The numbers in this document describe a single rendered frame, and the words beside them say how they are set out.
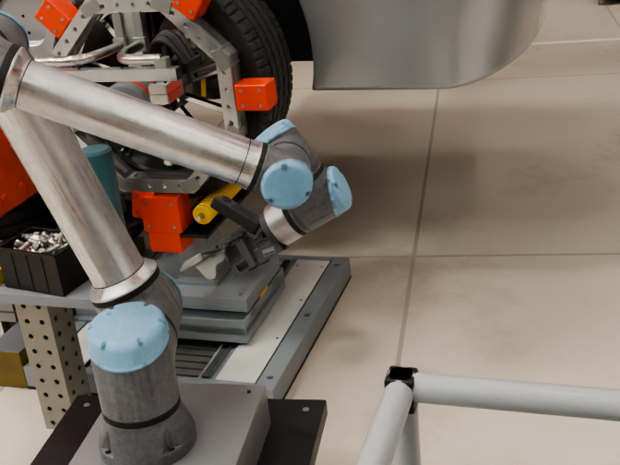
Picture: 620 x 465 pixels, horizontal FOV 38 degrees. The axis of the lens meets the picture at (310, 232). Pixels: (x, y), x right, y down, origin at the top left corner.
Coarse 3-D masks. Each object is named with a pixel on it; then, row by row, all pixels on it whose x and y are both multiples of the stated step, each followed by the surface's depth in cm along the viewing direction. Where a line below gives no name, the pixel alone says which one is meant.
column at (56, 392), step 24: (24, 312) 240; (48, 312) 237; (72, 312) 248; (24, 336) 243; (48, 336) 241; (72, 336) 249; (48, 360) 244; (72, 360) 249; (48, 384) 248; (72, 384) 249; (48, 408) 256
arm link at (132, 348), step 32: (96, 320) 169; (128, 320) 168; (160, 320) 168; (96, 352) 164; (128, 352) 162; (160, 352) 165; (96, 384) 169; (128, 384) 164; (160, 384) 167; (128, 416) 167
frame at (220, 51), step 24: (96, 0) 235; (120, 0) 233; (144, 0) 231; (168, 0) 229; (72, 24) 240; (192, 24) 230; (72, 48) 244; (216, 48) 231; (240, 120) 239; (120, 168) 260; (168, 192) 253; (192, 192) 251
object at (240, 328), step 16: (272, 288) 289; (256, 304) 276; (272, 304) 289; (192, 320) 272; (208, 320) 271; (224, 320) 269; (240, 320) 268; (256, 320) 277; (192, 336) 275; (208, 336) 273; (224, 336) 271; (240, 336) 270
